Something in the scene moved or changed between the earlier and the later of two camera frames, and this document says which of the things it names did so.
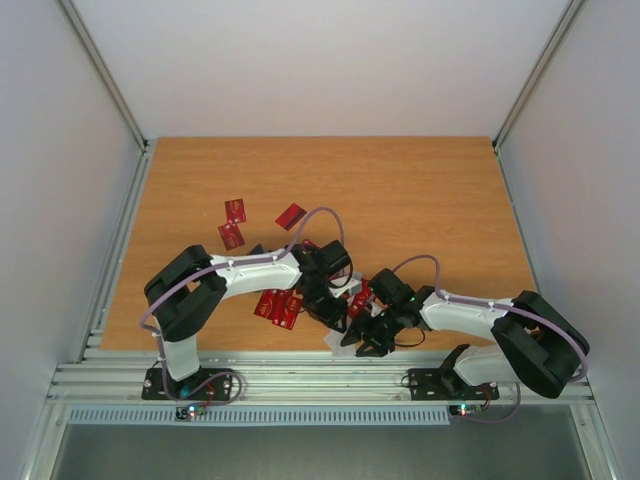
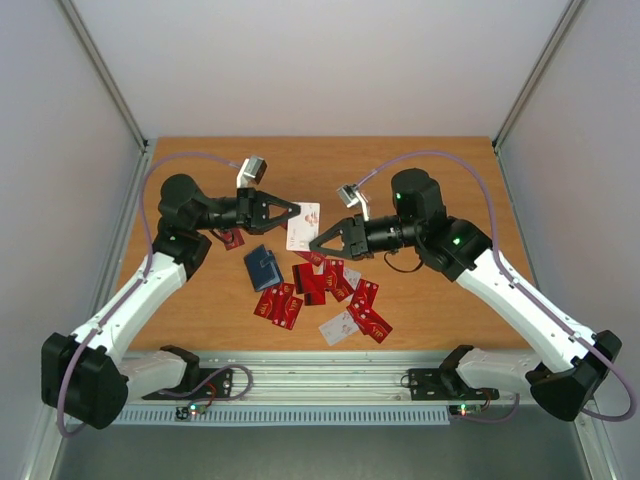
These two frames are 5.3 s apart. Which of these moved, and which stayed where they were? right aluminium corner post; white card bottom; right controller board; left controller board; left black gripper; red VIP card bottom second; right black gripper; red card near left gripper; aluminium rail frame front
Moved: right black gripper; white card bottom; left black gripper
Stayed: red VIP card bottom second; red card near left gripper; left controller board; right controller board; aluminium rail frame front; right aluminium corner post
